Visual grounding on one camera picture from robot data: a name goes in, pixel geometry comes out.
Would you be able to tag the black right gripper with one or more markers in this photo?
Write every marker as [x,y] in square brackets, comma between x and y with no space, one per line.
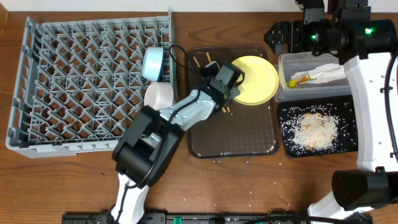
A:
[293,29]

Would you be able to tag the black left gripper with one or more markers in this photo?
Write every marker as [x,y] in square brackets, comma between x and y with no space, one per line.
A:
[228,92]

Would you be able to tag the wooden chopstick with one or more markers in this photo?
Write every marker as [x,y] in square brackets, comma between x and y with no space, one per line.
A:
[199,67]
[210,61]

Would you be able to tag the white paper napkin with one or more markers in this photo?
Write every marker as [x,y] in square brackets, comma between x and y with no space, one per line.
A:
[321,74]

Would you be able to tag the yellow plastic plate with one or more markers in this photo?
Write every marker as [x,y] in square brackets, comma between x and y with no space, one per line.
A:
[260,82]

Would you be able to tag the green yellow snack wrapper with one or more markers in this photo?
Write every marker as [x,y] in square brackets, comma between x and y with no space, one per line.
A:
[298,81]

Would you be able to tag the light blue bowl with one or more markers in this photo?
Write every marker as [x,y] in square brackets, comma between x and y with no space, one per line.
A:
[152,64]

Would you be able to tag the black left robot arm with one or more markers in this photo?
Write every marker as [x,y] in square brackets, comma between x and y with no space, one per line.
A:
[145,150]

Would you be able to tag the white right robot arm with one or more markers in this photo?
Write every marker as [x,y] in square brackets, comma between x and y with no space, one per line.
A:
[367,49]

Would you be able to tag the clear plastic bin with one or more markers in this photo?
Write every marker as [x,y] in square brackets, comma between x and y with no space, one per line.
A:
[289,64]

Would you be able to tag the dark brown tray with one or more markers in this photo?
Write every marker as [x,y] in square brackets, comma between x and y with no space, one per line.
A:
[245,130]

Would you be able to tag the black plastic bin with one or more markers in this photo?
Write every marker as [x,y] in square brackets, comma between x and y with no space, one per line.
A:
[348,124]

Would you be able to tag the rice and food scraps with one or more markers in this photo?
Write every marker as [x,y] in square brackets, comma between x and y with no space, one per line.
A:
[315,130]

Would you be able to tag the grey dish rack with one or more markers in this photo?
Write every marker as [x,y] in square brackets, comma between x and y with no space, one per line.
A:
[79,84]

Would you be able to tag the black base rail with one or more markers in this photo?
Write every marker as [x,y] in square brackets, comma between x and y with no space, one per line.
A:
[163,218]

